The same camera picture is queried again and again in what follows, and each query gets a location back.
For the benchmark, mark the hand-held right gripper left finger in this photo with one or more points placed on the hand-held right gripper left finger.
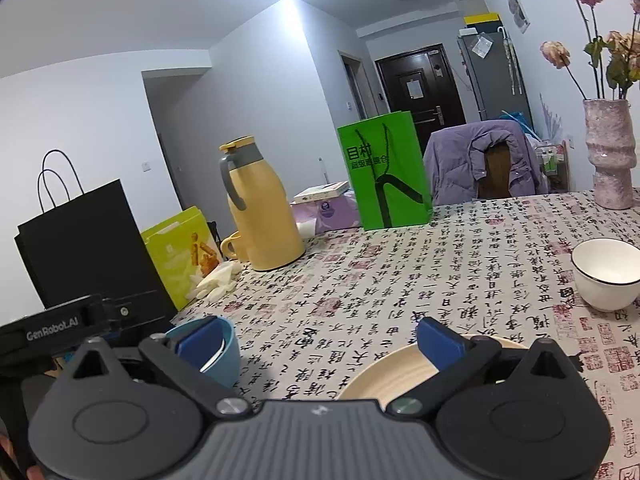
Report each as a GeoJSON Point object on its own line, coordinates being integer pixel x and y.
{"type": "Point", "coordinates": [202, 342]}

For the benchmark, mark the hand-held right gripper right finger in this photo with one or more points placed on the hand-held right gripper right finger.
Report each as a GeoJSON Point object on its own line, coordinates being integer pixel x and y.
{"type": "Point", "coordinates": [437, 342]}

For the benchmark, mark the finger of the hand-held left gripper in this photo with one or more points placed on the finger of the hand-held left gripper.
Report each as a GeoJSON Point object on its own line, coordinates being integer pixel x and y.
{"type": "Point", "coordinates": [50, 332]}

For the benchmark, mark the blue bowl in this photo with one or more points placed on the blue bowl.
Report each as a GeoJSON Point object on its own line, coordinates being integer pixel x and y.
{"type": "Point", "coordinates": [225, 357]}

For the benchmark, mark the cream plate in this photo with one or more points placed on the cream plate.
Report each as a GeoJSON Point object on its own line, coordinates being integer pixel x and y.
{"type": "Point", "coordinates": [390, 375]}

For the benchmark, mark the cream rubber glove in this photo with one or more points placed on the cream rubber glove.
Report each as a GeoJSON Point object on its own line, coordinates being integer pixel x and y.
{"type": "Point", "coordinates": [215, 282]}

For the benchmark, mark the yellow-green snack box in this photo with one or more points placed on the yellow-green snack box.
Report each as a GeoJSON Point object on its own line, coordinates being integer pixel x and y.
{"type": "Point", "coordinates": [180, 255]}

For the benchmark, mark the black paper bag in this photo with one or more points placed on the black paper bag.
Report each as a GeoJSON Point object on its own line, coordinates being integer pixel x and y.
{"type": "Point", "coordinates": [90, 250]}

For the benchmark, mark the yellow mug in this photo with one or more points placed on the yellow mug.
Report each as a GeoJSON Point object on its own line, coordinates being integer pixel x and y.
{"type": "Point", "coordinates": [235, 247]}

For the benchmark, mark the yellow thermos jug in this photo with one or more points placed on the yellow thermos jug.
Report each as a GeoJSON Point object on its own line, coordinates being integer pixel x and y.
{"type": "Point", "coordinates": [265, 215]}

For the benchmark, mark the purple tissue pack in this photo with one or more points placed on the purple tissue pack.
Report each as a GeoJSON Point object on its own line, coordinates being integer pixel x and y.
{"type": "Point", "coordinates": [330, 215]}

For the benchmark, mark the green paper bag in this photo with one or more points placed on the green paper bag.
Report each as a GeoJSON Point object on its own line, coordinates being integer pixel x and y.
{"type": "Point", "coordinates": [385, 170]}

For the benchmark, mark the wooden chair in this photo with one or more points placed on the wooden chair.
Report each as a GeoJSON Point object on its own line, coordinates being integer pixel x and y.
{"type": "Point", "coordinates": [495, 170]}

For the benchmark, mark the purple puffer jacket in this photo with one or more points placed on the purple puffer jacket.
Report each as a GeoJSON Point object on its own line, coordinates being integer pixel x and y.
{"type": "Point", "coordinates": [460, 160]}

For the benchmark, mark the white flat box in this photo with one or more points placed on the white flat box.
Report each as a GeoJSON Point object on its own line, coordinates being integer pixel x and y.
{"type": "Point", "coordinates": [322, 191]}

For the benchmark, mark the cluttered low shelf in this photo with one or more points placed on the cluttered low shelf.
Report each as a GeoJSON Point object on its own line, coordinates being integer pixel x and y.
{"type": "Point", "coordinates": [550, 155]}

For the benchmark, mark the blue plastic bag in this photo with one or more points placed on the blue plastic bag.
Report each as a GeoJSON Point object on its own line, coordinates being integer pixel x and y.
{"type": "Point", "coordinates": [515, 117]}

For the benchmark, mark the white door notice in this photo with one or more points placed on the white door notice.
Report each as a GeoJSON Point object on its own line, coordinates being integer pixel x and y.
{"type": "Point", "coordinates": [414, 89]}

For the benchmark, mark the dark entrance door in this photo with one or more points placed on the dark entrance door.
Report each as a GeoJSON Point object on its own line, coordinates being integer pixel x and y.
{"type": "Point", "coordinates": [420, 85]}

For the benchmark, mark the grey interior door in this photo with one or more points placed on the grey interior door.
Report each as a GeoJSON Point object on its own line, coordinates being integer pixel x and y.
{"type": "Point", "coordinates": [356, 85]}

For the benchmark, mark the grey refrigerator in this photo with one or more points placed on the grey refrigerator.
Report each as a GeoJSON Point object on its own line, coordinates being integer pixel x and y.
{"type": "Point", "coordinates": [492, 70]}

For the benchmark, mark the white folded umbrella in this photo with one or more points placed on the white folded umbrella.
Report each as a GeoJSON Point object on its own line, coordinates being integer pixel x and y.
{"type": "Point", "coordinates": [512, 60]}

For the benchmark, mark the yellow black box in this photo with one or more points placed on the yellow black box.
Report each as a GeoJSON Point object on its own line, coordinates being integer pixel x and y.
{"type": "Point", "coordinates": [482, 20]}

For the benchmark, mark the dried rose bouquet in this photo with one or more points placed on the dried rose bouquet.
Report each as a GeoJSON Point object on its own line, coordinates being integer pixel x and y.
{"type": "Point", "coordinates": [600, 45]}

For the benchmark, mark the white wall panel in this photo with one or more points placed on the white wall panel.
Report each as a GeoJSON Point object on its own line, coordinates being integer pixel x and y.
{"type": "Point", "coordinates": [519, 7]}

